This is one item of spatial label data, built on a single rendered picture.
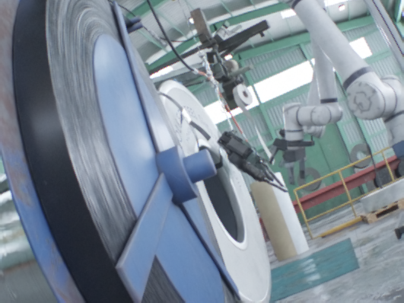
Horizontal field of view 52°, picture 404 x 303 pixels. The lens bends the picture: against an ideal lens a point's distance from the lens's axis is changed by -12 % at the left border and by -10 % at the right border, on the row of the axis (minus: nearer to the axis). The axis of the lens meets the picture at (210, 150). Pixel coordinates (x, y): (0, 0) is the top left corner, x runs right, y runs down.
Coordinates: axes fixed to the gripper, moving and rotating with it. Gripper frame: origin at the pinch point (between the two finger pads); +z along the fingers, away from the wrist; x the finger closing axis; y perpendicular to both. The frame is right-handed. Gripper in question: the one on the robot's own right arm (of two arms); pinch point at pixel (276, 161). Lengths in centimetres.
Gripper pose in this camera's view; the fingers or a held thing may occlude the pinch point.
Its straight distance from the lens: 262.2
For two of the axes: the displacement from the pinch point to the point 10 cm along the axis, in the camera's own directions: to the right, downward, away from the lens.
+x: -7.4, -2.7, 6.2
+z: -4.8, 8.5, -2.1
